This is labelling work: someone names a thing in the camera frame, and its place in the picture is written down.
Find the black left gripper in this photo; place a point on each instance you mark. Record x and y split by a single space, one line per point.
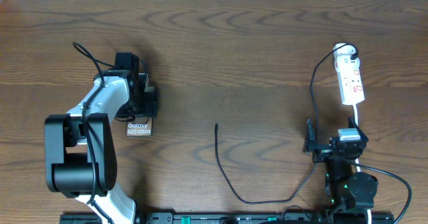
150 108

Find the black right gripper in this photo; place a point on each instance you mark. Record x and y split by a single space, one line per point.
309 146

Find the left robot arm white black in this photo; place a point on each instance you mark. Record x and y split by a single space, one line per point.
80 159

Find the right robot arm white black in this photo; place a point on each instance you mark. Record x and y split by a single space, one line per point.
352 193

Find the white power strip red switches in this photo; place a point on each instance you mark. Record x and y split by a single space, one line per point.
346 64

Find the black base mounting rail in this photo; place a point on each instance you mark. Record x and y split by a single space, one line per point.
289 217

